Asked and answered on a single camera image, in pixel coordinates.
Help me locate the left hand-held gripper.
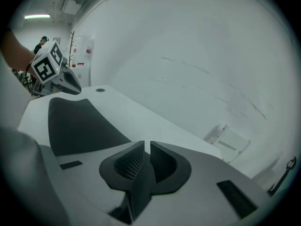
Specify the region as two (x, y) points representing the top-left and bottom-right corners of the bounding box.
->
(31, 40), (83, 97)

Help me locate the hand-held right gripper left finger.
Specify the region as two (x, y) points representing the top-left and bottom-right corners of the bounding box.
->
(39, 140), (145, 226)

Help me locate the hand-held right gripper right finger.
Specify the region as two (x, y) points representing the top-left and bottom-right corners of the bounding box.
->
(137, 140), (271, 226)

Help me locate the red desk mat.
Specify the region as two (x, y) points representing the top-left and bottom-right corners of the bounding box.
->
(48, 97), (132, 157)

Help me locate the person's left forearm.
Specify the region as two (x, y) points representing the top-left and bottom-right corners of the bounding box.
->
(0, 28), (37, 73)

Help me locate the white cabinet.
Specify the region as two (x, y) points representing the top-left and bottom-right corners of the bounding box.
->
(70, 65), (91, 89)

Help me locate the wooden coat rack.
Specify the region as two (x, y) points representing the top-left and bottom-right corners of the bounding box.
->
(69, 31), (76, 66)

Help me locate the white chair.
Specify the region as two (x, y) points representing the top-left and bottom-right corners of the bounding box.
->
(204, 123), (251, 165)

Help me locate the person's grey shirt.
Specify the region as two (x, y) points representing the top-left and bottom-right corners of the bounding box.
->
(0, 53), (32, 133)

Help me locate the ceiling strip light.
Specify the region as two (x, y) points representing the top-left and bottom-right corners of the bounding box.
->
(24, 14), (51, 20)

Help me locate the white ceiling air unit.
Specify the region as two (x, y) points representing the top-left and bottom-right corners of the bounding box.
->
(63, 0), (80, 15)

